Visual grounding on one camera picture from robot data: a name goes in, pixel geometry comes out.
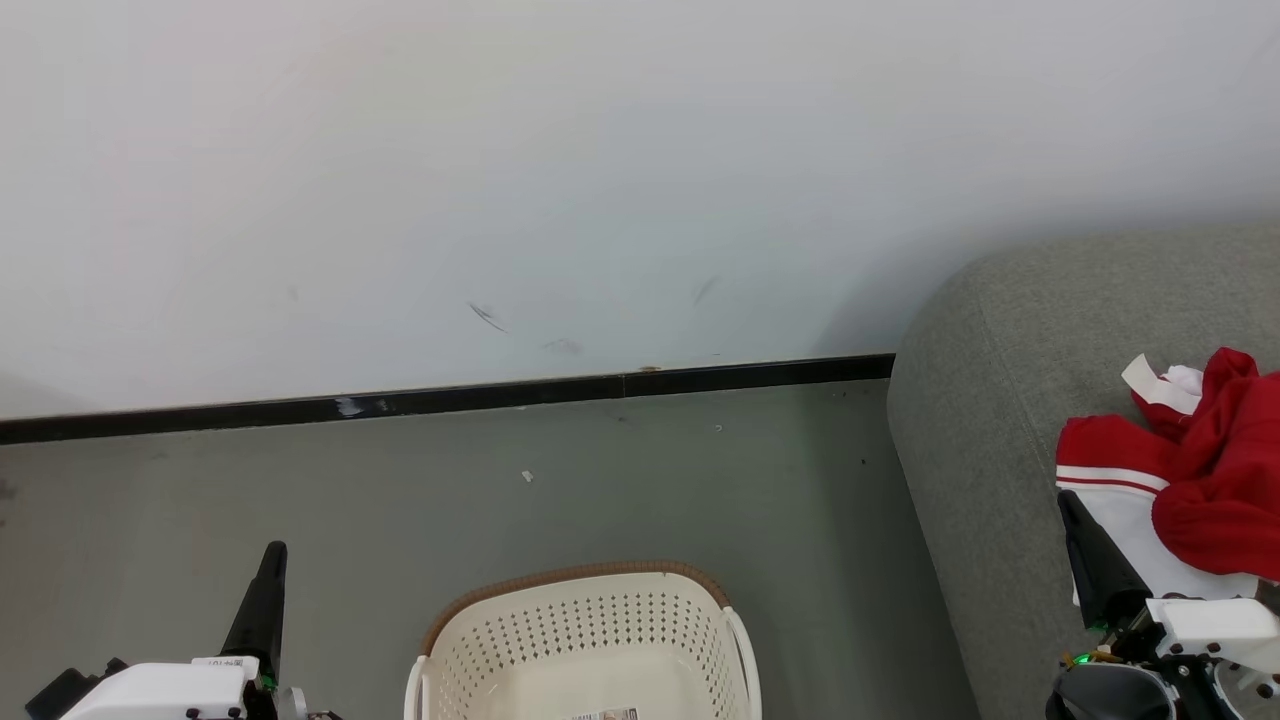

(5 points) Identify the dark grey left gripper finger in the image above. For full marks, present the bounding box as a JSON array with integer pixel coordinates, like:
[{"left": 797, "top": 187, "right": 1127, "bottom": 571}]
[{"left": 219, "top": 541, "right": 290, "bottom": 693}]

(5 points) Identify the cream perforated laundry basket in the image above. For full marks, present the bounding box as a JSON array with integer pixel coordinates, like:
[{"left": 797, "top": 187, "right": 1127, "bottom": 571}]
[{"left": 404, "top": 560, "right": 764, "bottom": 720}]

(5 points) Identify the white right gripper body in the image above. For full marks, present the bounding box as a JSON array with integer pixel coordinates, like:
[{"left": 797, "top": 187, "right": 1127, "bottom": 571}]
[{"left": 1098, "top": 596, "right": 1280, "bottom": 720}]

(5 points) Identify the white shirt with red sleeves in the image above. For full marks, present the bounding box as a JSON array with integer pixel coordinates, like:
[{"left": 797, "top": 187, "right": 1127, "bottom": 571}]
[{"left": 1055, "top": 414, "right": 1263, "bottom": 608}]

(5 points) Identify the black wall baseboard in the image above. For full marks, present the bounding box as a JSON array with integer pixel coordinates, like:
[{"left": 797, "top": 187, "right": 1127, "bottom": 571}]
[{"left": 0, "top": 353, "right": 897, "bottom": 446}]

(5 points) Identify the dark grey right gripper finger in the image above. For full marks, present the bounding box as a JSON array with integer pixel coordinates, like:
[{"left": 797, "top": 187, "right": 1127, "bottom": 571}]
[{"left": 1056, "top": 489, "right": 1153, "bottom": 633}]

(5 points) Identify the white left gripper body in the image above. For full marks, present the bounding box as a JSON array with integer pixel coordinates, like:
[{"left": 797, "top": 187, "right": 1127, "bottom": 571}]
[{"left": 58, "top": 655, "right": 278, "bottom": 720}]

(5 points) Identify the plain red garment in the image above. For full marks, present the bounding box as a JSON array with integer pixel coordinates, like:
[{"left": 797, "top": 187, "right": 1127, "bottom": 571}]
[{"left": 1150, "top": 368, "right": 1280, "bottom": 584}]

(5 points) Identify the grey fabric sofa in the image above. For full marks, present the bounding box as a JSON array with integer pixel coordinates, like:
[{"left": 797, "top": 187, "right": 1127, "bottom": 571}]
[{"left": 887, "top": 222, "right": 1280, "bottom": 720}]

